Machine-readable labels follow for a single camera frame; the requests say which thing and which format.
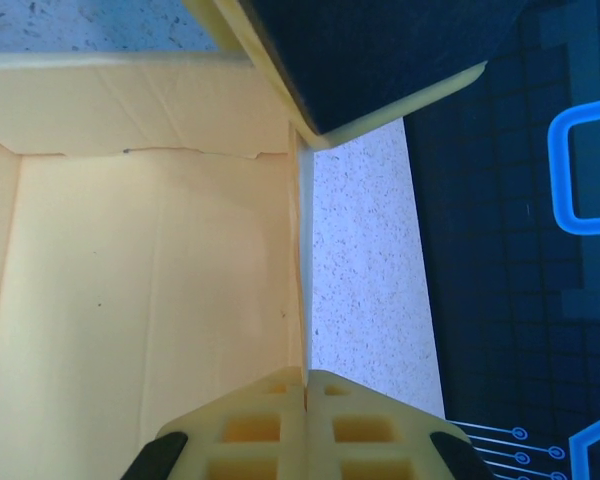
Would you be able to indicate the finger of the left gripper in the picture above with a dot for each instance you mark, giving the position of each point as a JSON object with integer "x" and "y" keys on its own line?
{"x": 380, "y": 50}

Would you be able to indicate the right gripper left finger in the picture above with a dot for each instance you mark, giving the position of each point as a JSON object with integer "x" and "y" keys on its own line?
{"x": 250, "y": 430}

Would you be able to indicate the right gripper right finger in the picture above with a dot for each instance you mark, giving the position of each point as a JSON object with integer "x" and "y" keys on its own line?
{"x": 370, "y": 430}

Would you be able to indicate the yellow paper box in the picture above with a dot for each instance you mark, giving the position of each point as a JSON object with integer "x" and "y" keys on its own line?
{"x": 130, "y": 275}

